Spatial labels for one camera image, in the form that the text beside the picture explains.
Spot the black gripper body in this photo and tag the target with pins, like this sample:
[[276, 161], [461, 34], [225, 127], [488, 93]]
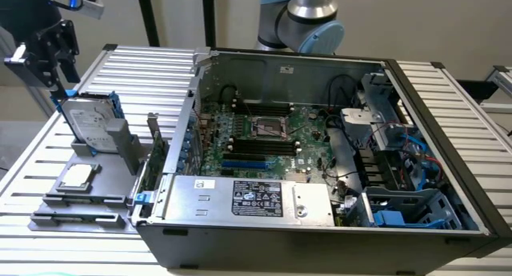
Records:
[[28, 6]]

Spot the grey metal disk bay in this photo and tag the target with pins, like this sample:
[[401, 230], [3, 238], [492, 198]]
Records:
[[372, 108]]

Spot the disk bay with blue clips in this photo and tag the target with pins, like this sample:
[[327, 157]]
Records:
[[416, 207]]

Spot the black stand pole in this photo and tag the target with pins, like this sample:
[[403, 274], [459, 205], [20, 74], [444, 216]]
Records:
[[148, 15], [208, 15]]

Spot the silver CPU chip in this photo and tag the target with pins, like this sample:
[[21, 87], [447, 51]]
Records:
[[77, 175]]

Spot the grey parts rack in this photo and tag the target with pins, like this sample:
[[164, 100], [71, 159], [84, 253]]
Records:
[[108, 180]]

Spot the green graphics card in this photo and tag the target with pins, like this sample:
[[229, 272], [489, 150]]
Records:
[[156, 156]]

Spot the blue card retention latch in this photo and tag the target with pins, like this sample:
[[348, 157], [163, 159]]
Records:
[[144, 198]]

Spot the black RAM slot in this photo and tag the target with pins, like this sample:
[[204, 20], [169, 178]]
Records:
[[265, 144], [265, 148], [264, 110], [264, 106], [264, 103], [265, 151], [265, 140]]

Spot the CPU socket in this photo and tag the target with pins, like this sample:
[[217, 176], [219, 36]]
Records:
[[269, 126]]

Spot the black expansion slot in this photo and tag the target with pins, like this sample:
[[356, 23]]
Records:
[[244, 157]]

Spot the blue expansion slot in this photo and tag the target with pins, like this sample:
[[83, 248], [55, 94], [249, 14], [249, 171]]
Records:
[[244, 165]]

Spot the silver power supply unit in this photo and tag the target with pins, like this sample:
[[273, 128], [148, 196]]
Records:
[[224, 204]]

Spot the green motherboard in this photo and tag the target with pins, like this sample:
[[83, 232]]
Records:
[[276, 165]]

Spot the chipset heatsink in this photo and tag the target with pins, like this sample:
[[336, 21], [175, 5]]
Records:
[[297, 177]]

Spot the open black PC case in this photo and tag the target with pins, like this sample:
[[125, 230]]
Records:
[[280, 246]]

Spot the aluminium slat side table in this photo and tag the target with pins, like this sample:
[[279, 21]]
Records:
[[497, 90]]

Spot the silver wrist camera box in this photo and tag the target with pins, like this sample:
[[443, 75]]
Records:
[[89, 7]]

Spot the hard disk with blue bracket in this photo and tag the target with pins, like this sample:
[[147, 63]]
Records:
[[89, 123]]

